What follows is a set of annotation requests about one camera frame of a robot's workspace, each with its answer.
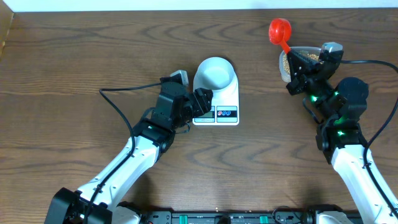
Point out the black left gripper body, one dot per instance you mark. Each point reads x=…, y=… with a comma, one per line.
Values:
x=183, y=113

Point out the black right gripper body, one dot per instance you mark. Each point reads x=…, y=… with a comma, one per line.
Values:
x=305, y=84

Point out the red plastic measuring scoop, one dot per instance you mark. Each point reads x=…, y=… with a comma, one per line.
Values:
x=280, y=31

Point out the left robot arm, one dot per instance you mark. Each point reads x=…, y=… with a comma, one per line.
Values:
x=96, y=201

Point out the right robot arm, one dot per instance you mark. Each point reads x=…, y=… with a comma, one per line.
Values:
x=339, y=135

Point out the white digital kitchen scale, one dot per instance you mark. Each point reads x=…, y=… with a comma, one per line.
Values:
x=224, y=107

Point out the grey round bowl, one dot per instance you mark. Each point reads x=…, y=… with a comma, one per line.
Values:
x=214, y=73

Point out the pile of soybeans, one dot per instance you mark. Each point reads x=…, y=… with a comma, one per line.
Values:
x=286, y=64

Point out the clear plastic container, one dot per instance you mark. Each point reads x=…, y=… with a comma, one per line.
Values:
x=310, y=52

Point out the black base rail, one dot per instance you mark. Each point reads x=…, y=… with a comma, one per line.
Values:
x=323, y=214

